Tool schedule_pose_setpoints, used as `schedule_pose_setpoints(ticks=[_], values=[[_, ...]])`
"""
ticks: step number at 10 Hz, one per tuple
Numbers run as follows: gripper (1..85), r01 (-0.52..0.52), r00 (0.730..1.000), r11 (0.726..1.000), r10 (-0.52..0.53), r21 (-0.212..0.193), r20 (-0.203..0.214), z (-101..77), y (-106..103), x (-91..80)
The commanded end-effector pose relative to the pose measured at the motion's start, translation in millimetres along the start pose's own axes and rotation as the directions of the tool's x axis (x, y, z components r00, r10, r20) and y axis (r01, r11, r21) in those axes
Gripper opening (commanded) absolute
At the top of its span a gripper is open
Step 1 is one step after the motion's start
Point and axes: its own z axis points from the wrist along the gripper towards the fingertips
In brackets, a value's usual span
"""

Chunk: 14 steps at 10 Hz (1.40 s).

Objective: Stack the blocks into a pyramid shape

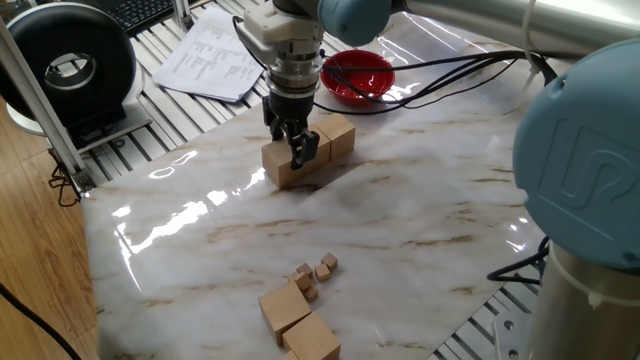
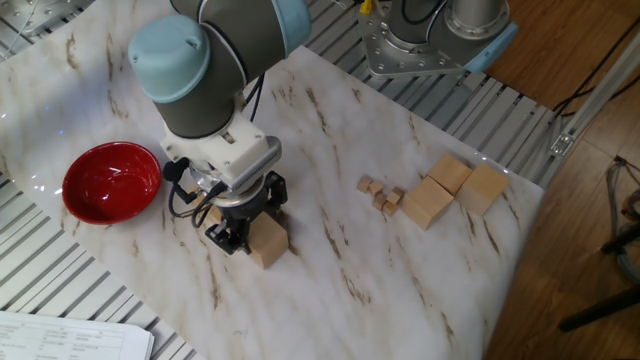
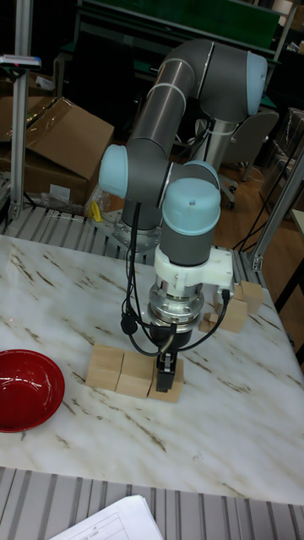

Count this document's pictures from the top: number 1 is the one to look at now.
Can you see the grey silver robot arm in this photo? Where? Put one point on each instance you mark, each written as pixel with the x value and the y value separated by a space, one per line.
pixel 580 160

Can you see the red glossy bowl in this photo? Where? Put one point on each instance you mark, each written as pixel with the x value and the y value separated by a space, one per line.
pixel 360 80

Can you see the aluminium frame post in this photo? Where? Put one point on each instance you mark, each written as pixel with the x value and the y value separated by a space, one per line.
pixel 45 115

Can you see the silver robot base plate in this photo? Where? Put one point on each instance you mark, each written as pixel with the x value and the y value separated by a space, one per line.
pixel 507 340

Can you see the white printed paper stack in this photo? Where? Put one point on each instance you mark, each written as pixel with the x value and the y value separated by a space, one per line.
pixel 210 60

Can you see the black computer keyboard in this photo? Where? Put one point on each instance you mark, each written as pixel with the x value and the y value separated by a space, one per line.
pixel 140 12

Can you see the white marble pattern board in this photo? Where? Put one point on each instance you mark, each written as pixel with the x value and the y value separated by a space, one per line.
pixel 350 225

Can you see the white wrist mount housing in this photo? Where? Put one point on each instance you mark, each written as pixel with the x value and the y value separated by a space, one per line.
pixel 270 30

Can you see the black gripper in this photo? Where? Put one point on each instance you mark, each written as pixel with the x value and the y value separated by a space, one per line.
pixel 292 107

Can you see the small wooden cube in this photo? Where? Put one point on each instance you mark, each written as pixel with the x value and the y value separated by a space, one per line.
pixel 310 293
pixel 301 280
pixel 329 261
pixel 322 272
pixel 305 270

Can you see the short metal upright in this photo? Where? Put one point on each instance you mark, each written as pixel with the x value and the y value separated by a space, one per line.
pixel 182 15

